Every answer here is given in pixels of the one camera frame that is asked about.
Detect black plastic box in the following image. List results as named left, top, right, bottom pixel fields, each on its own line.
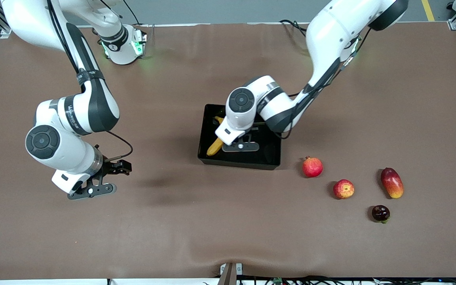
left=197, top=104, right=282, bottom=171

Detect yellow banana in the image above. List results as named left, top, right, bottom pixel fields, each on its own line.
left=207, top=116, right=225, bottom=156

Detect red yellow apple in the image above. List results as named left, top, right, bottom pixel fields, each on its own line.
left=333, top=179, right=355, bottom=200

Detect red pomegranate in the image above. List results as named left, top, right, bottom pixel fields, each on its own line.
left=302, top=156, right=324, bottom=178

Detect brown table cloth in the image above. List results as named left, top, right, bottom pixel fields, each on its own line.
left=0, top=22, right=456, bottom=281

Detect red yellow mango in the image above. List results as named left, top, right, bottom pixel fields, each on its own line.
left=380, top=167, right=404, bottom=199

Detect dark purple mangosteen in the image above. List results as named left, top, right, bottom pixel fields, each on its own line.
left=372, top=205, right=391, bottom=224

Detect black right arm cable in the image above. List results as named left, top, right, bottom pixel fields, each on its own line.
left=47, top=0, right=134, bottom=163

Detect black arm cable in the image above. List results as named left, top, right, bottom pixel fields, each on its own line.
left=277, top=28, right=372, bottom=140
left=47, top=0, right=134, bottom=163

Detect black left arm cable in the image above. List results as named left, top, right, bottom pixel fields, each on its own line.
left=277, top=28, right=372, bottom=140

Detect black base cables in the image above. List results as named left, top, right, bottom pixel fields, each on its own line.
left=279, top=19, right=312, bottom=42

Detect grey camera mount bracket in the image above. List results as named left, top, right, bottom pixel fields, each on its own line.
left=218, top=262, right=243, bottom=285

